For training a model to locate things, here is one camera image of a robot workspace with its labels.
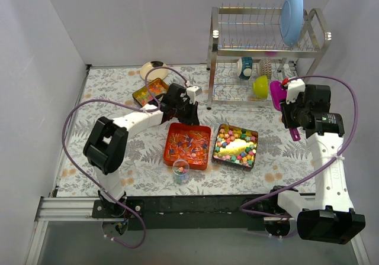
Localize patterned beige bowl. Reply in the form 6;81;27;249
259;57;272;79

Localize yellow green bowl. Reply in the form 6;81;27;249
253;76;269;99

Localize aluminium frame rail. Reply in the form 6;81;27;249
35;197;121;222

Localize dark tin pastel star candies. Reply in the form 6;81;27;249
211;124;258;172

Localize blue plate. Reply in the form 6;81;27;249
280;0;304;47

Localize purple plastic scoop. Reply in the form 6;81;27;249
269;80;300;141

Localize floral table mat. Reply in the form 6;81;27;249
54;64;317;197

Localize orange tin of lollipops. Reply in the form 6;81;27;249
163;122;211;170

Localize steel dish rack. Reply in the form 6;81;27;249
207;7;332;109

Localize black base bar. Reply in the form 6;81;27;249
91;195;303;232

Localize dark tin translucent star candies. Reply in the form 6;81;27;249
132;78;169;108

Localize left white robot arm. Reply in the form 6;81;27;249
83;83;201;218

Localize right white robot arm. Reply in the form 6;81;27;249
268;80;365;244

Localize cream plate black spot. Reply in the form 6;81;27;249
140;60;168;82

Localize clear glass jar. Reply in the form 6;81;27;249
172;159;190;185

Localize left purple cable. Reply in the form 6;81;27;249
62;67;192;250

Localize teal white bowl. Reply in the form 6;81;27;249
236;57;253;80

